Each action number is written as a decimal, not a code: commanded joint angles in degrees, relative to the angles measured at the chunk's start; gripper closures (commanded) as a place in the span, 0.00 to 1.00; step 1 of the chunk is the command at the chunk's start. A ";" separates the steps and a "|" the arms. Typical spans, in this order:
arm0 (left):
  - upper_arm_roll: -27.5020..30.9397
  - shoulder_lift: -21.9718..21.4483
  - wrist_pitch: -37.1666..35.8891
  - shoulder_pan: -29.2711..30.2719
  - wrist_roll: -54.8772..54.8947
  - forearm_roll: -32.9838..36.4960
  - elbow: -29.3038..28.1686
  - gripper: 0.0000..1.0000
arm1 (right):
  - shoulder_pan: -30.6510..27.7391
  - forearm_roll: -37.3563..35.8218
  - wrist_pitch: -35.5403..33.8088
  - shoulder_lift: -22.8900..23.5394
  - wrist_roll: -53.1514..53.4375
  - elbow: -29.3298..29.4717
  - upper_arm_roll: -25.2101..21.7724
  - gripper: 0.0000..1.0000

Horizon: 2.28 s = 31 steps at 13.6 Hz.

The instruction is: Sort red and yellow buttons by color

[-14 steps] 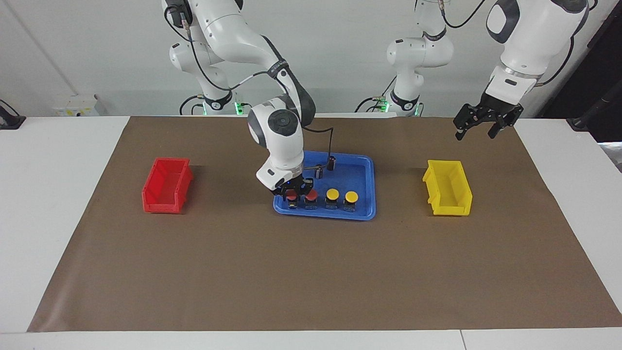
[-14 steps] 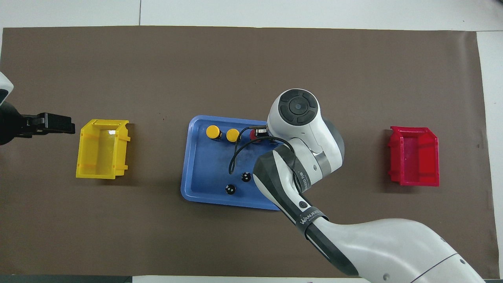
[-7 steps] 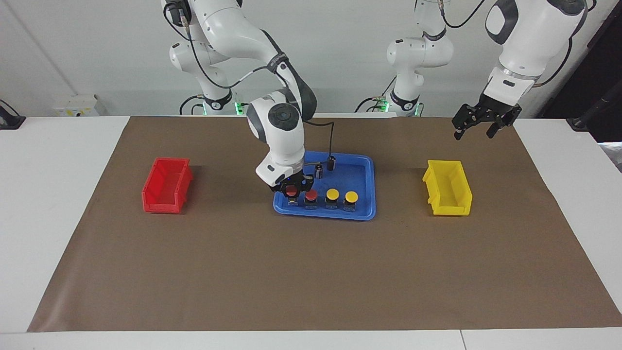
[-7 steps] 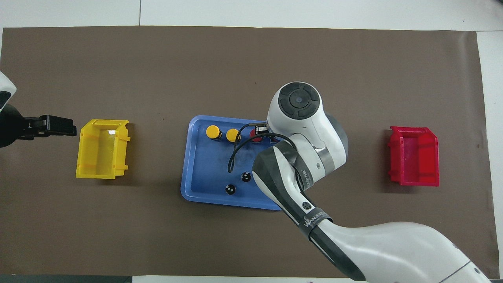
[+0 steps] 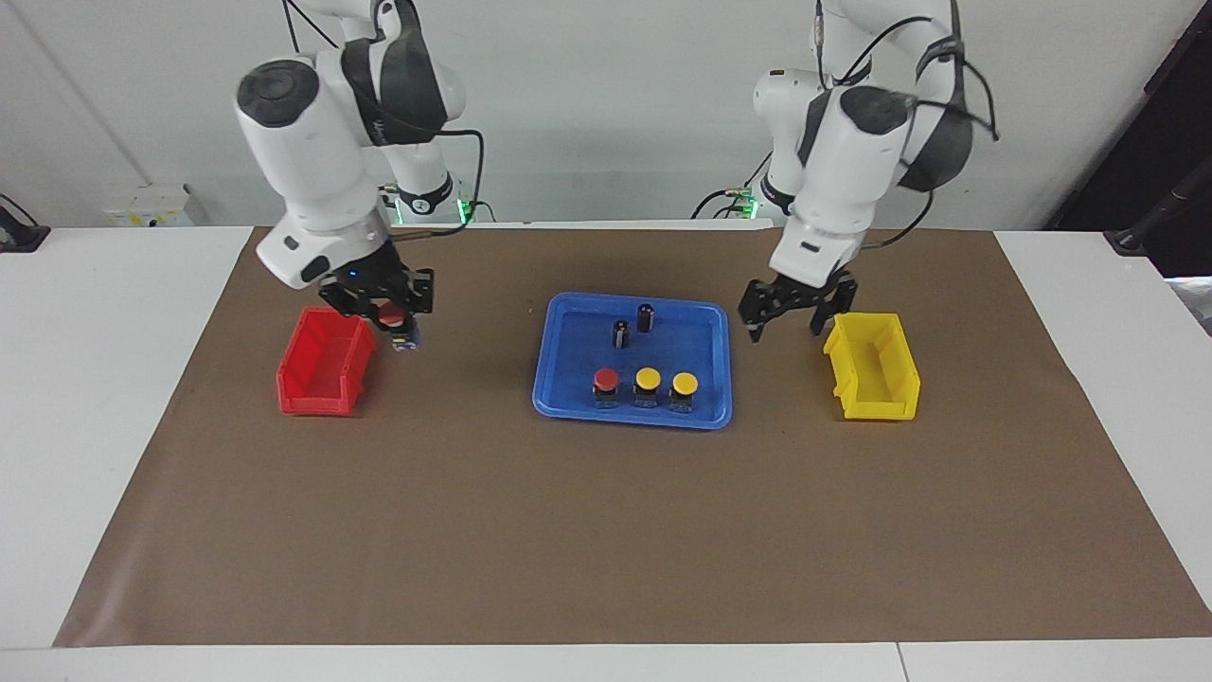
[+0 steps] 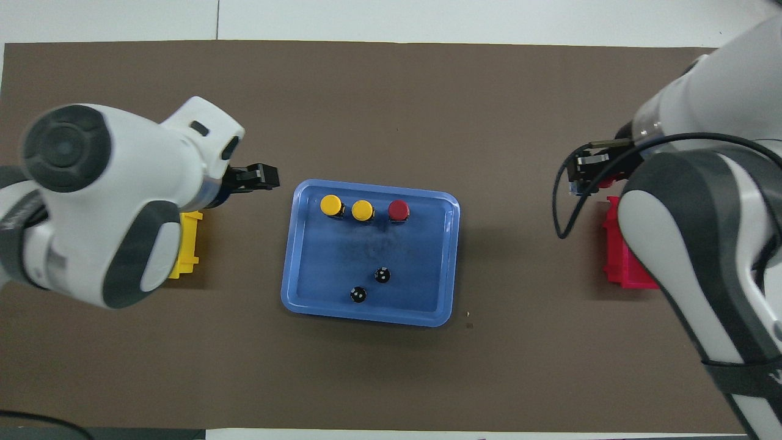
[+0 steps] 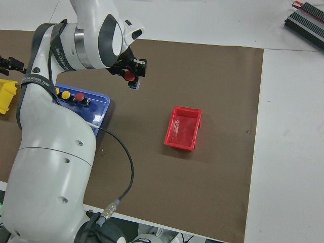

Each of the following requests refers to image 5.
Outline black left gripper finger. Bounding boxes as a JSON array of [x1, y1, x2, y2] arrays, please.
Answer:
[[739, 284, 771, 344], [810, 289, 856, 338]]

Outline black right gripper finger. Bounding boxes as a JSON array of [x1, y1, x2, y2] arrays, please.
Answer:
[[402, 268, 437, 317], [319, 284, 378, 329]]

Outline red plastic bin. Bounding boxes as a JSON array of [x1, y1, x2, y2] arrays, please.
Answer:
[[276, 306, 378, 418]]

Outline yellow plastic bin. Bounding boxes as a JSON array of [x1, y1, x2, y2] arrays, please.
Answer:
[[822, 313, 921, 422]]

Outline blue plastic tray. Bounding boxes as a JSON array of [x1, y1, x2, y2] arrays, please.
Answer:
[[531, 292, 735, 431]]

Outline brown paper table mat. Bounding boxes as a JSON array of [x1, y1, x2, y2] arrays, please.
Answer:
[[52, 225, 1212, 648]]

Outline black stand pole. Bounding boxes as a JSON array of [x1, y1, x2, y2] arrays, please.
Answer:
[[1103, 156, 1212, 257]]

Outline black device on table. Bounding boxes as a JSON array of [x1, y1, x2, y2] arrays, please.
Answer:
[[0, 192, 51, 254]]

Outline grey object beside table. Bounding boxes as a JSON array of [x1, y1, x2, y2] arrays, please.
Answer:
[[1167, 275, 1212, 337]]

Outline black cables at arm base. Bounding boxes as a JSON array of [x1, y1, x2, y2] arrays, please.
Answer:
[[691, 156, 773, 221]]

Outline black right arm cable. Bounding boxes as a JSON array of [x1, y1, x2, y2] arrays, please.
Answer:
[[377, 126, 486, 233]]

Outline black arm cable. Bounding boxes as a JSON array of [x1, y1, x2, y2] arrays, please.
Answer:
[[812, 0, 1000, 249], [377, 126, 486, 233]]

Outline white electrical wall box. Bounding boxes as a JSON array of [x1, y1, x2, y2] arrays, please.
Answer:
[[102, 184, 195, 228]]

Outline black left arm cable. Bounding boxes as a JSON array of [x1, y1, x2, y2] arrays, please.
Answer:
[[812, 0, 1000, 249]]

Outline dark wall panel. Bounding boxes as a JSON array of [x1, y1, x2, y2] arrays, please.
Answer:
[[1042, 0, 1212, 278]]

